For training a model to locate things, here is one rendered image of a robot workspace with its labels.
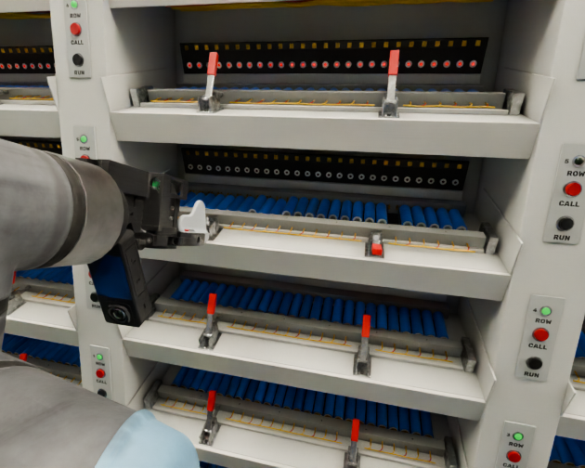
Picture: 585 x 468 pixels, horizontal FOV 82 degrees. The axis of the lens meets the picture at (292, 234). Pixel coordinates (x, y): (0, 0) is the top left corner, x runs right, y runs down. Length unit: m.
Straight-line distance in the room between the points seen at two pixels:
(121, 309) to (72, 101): 0.38
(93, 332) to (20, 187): 0.51
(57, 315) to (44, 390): 0.62
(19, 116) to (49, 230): 0.50
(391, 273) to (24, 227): 0.42
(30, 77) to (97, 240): 0.73
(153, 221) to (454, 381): 0.49
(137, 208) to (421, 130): 0.36
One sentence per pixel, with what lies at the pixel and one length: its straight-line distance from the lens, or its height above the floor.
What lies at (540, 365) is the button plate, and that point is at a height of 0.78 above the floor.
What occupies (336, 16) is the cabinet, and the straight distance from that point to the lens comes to 0.74.
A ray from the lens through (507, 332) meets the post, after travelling 0.57.
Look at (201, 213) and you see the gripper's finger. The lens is 0.48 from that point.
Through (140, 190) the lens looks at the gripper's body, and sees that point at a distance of 0.38.
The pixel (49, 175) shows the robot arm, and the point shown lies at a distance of 0.28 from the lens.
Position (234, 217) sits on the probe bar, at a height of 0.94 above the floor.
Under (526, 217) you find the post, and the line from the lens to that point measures 0.53.
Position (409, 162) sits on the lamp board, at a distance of 0.65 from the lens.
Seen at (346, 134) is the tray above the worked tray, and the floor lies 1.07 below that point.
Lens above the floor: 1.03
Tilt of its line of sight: 12 degrees down
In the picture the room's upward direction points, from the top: 3 degrees clockwise
